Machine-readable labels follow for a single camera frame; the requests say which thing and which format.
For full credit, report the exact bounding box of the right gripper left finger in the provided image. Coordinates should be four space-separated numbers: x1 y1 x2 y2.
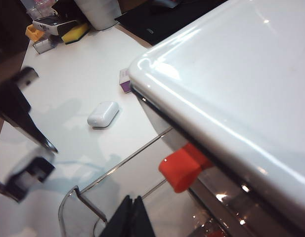
99 195 134 237

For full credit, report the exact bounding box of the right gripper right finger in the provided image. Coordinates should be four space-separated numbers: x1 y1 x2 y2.
131 195 156 237

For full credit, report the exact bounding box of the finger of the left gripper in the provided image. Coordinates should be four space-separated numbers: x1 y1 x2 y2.
0 67 59 154
0 181 20 203

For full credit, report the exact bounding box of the clear plastic storage box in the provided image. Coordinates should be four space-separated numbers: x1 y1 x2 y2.
58 125 217 237

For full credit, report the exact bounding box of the small clear plastic box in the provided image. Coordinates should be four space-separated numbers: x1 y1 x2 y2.
33 38 57 55

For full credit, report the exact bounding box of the small orange box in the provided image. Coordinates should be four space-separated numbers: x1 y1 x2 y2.
25 24 44 41

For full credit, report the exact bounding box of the white and black label printer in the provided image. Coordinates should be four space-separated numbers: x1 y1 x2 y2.
32 15 77 37

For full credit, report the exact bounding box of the white earbuds case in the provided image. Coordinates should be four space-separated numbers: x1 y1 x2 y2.
87 101 120 129

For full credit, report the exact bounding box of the yellow sponge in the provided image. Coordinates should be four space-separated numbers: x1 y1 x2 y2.
61 23 90 45

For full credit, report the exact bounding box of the purple and white tissue pack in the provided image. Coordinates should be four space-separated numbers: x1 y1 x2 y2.
119 69 133 94

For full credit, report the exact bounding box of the white cylindrical container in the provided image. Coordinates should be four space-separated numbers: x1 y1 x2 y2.
74 0 122 32

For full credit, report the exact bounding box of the black device base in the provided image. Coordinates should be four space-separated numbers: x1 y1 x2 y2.
114 0 228 47

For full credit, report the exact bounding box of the smoky drawer with orange handle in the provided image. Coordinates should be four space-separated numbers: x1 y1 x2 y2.
131 85 274 237

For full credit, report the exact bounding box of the white plastic drawer cabinet frame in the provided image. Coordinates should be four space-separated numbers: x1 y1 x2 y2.
129 0 305 237

